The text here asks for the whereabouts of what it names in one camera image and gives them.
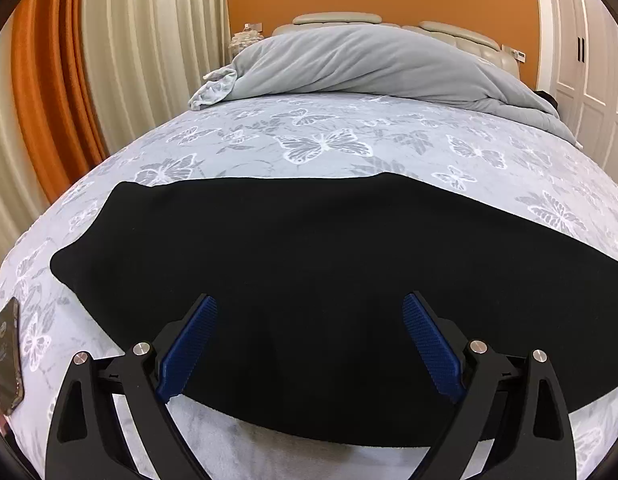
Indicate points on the wall switch panel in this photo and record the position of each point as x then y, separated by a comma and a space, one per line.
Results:
253, 26
514, 53

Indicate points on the orange curtain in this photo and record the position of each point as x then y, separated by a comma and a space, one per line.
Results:
54, 85

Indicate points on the butterfly print bed sheet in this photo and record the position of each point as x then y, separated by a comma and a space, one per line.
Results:
339, 150

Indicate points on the cream curtain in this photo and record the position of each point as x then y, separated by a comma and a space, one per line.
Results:
154, 50
9, 160

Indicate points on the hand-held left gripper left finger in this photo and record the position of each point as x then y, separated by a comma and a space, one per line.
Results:
189, 345

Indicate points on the dark object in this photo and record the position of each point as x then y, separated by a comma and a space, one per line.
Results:
548, 99

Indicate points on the grey duvet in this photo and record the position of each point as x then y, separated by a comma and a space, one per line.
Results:
389, 65

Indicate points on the beige padded headboard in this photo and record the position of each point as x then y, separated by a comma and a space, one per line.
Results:
454, 34

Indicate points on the black pants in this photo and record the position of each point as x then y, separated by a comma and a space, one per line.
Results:
309, 260

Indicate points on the white bedside ornament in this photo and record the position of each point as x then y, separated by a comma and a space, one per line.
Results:
244, 40

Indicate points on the black smartphone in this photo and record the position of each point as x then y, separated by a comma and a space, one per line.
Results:
9, 355

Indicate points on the white wardrobe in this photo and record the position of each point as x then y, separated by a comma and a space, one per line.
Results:
589, 50

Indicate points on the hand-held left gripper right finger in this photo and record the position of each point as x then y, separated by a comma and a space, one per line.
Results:
431, 345

